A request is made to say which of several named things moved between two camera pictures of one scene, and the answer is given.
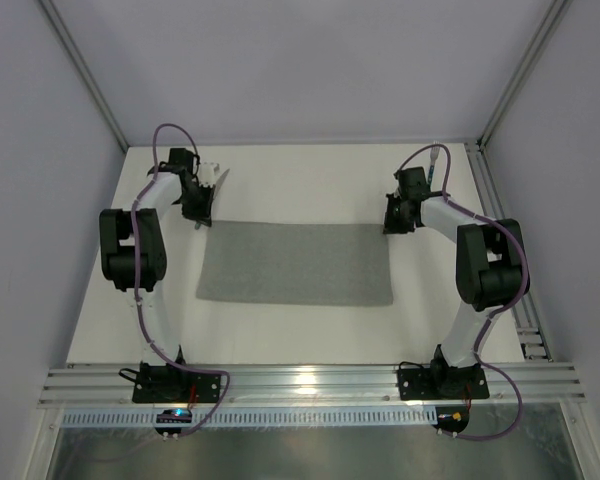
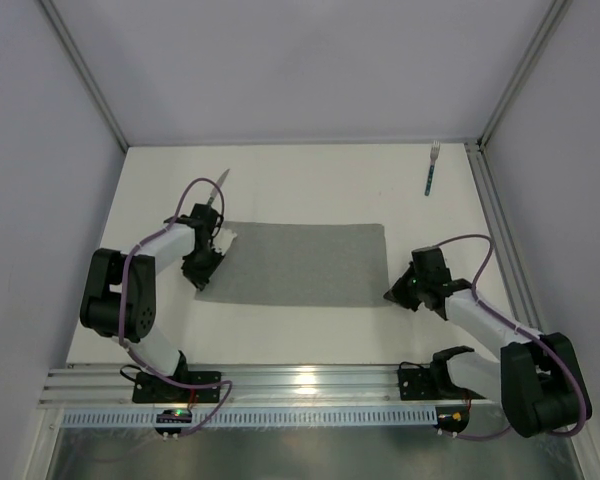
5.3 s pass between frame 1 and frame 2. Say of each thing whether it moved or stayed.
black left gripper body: moved
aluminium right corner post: stayed
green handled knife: stayed
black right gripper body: moved
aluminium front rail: stayed
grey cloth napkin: stayed
